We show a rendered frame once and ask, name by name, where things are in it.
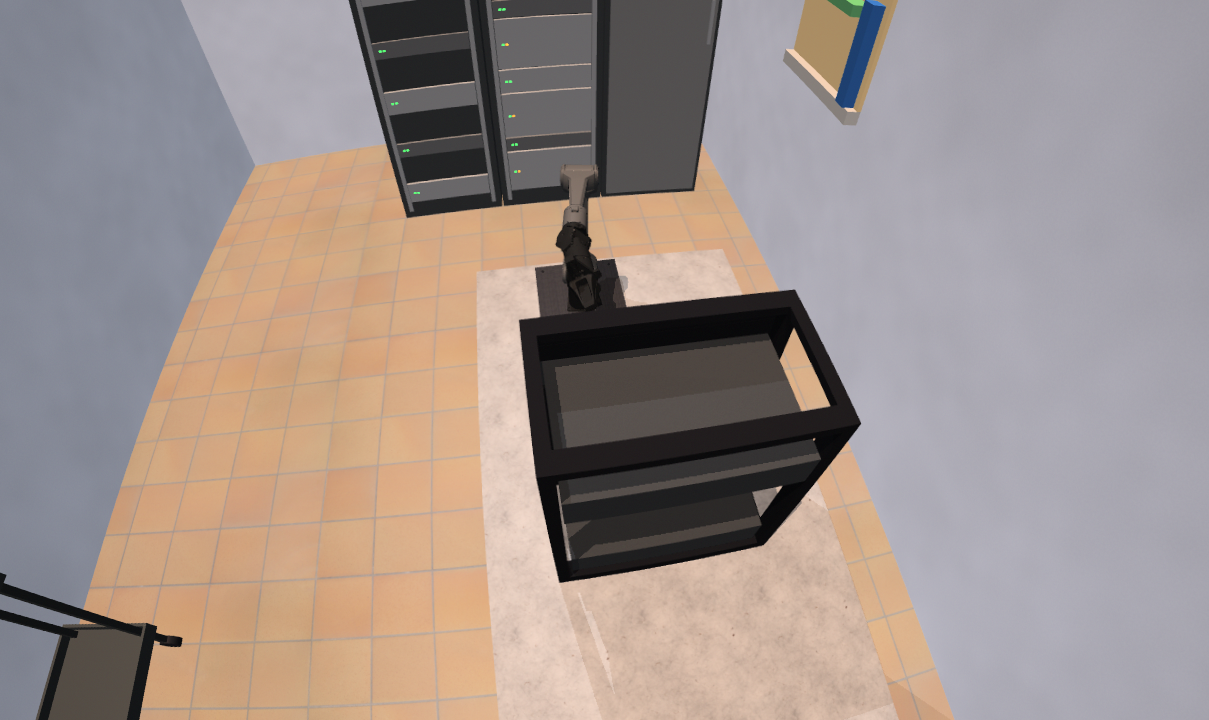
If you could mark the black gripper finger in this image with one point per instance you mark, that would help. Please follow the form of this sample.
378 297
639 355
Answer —
597 291
584 288

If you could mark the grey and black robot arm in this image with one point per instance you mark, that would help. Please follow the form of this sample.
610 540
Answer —
577 180

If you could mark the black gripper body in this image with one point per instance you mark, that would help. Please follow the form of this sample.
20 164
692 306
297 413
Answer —
581 265

